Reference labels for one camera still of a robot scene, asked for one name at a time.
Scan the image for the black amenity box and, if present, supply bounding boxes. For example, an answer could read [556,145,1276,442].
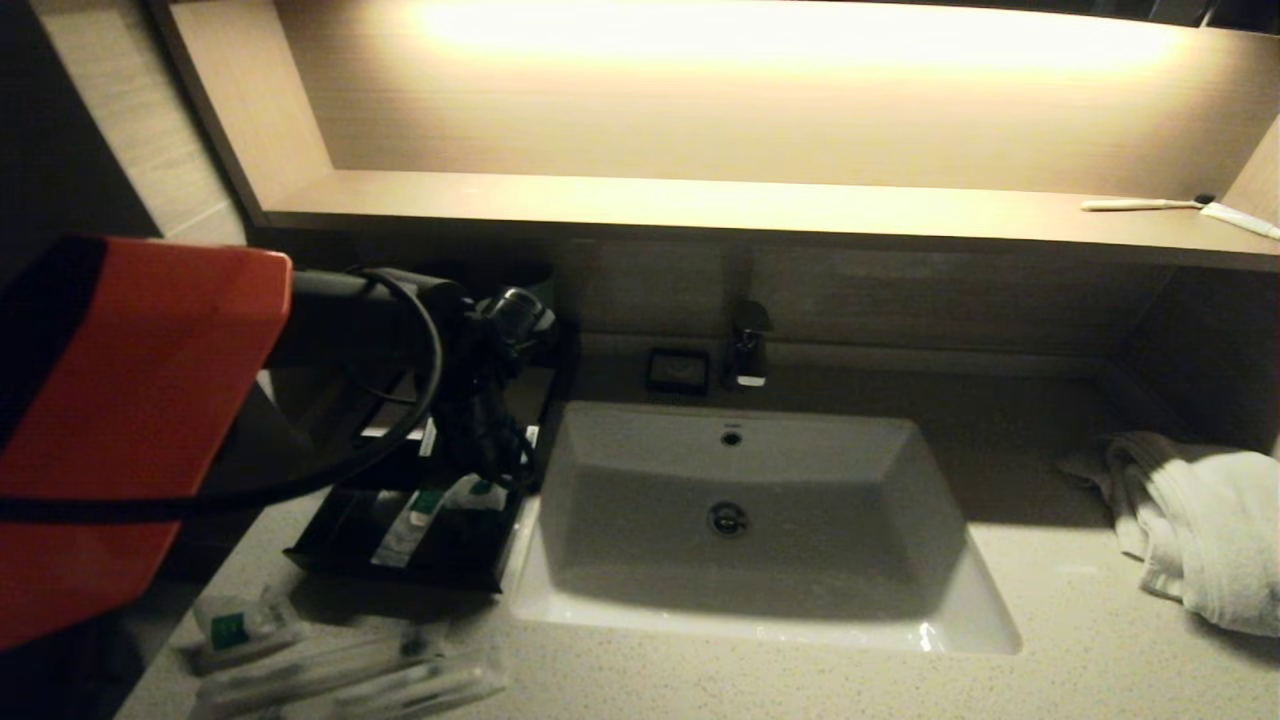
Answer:
[350,318,583,491]

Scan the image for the white toothbrush dark head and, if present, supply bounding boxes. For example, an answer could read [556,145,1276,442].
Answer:
[1082,191,1219,212]

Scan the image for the small black soap dish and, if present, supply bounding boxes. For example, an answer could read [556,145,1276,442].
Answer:
[645,346,712,396]

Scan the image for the clear sachet green label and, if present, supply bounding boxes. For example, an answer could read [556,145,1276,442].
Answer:
[185,585,306,673]

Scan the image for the white folded towel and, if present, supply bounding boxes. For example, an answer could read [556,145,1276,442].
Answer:
[1055,431,1280,639]

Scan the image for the lit wooden wall shelf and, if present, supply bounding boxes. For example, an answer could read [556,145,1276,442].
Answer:
[145,0,1280,274]

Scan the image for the white toothpaste tube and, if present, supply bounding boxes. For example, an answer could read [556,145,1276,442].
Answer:
[1202,201,1280,240]

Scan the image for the white ceramic sink basin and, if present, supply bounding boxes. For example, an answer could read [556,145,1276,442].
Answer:
[513,400,1023,656]

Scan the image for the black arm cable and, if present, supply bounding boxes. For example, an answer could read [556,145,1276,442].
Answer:
[0,267,447,523]

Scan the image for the black box drawer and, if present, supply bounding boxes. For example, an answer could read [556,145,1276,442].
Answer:
[284,445,533,594]

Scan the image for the chrome faucet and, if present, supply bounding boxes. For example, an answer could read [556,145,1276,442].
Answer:
[727,302,774,389]

